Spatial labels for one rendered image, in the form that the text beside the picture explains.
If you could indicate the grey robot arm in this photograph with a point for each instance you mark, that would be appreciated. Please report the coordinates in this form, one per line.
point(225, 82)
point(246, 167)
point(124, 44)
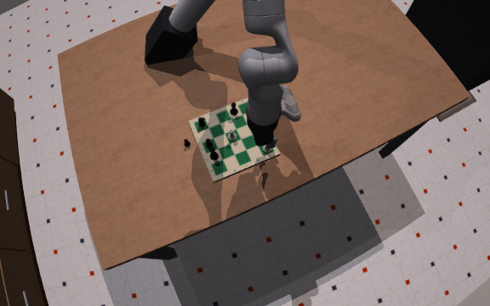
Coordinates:
point(272, 65)

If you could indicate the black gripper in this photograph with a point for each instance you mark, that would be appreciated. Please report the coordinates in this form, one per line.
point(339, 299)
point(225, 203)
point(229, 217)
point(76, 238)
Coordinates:
point(263, 125)

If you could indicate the green and cream chessboard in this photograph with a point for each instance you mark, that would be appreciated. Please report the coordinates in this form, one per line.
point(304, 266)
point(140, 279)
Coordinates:
point(235, 155)

